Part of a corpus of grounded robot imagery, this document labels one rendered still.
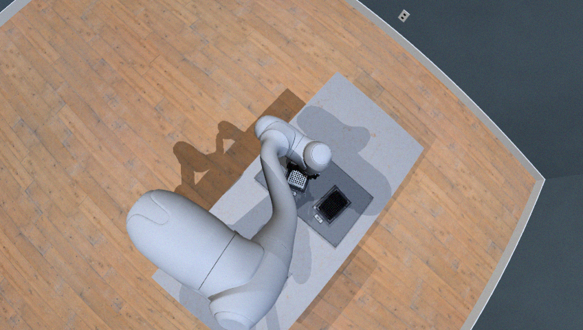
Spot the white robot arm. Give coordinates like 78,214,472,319
126,115,332,330

